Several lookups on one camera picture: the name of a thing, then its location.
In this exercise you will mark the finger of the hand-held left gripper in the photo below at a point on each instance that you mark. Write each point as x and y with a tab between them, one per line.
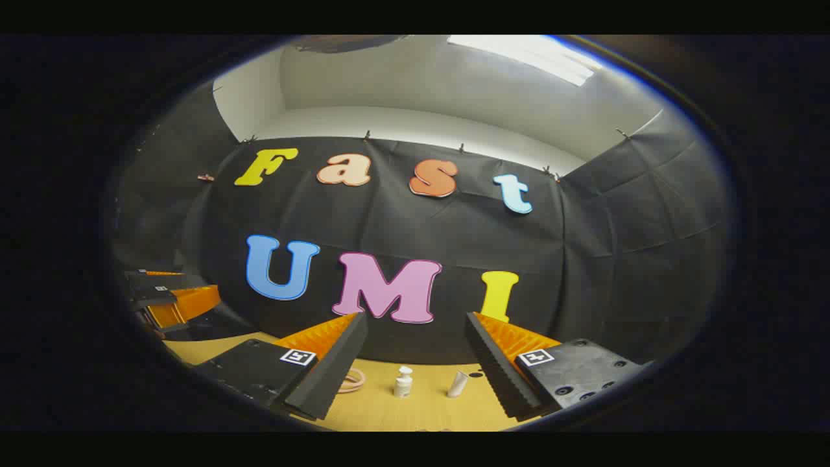
152	297
155	279

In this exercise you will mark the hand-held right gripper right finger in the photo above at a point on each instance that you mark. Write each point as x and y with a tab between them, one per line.
499	366

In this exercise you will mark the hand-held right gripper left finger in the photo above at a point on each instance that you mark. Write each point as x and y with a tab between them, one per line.
337	370

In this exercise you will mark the pink suitcase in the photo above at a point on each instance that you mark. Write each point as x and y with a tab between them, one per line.
361	381

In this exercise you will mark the white squeeze tube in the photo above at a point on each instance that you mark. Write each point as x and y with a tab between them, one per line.
457	386

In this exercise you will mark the white pump bottle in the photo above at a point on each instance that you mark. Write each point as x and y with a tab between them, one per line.
403	387

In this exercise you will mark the black backdrop cloth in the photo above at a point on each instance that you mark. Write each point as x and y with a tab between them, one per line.
389	214

